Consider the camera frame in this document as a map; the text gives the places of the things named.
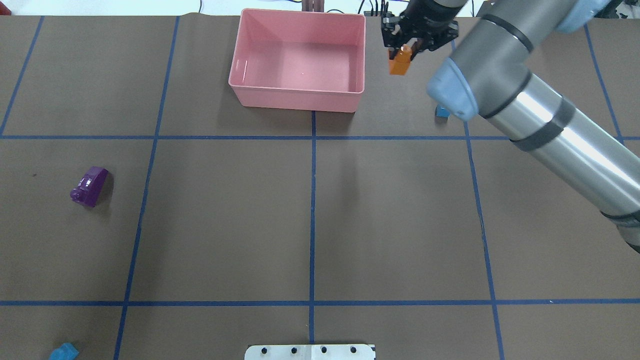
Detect orange toy block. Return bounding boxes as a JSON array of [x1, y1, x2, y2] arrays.
[[388, 44, 412, 76]]

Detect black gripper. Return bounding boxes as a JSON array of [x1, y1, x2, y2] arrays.
[[381, 13, 459, 62]]

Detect pink plastic box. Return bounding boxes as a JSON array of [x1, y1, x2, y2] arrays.
[[228, 8, 366, 113]]

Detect light blue toy block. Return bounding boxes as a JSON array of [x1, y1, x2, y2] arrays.
[[48, 342, 80, 360]]

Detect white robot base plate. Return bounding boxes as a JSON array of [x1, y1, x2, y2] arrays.
[[244, 343, 377, 360]]

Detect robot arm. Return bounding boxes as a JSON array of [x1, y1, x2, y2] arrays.
[[426, 0, 640, 251]]

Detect small blue toy block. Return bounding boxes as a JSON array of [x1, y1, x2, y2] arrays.
[[435, 104, 451, 119]]

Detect purple toy block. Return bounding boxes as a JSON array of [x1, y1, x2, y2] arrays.
[[69, 166, 109, 208]]

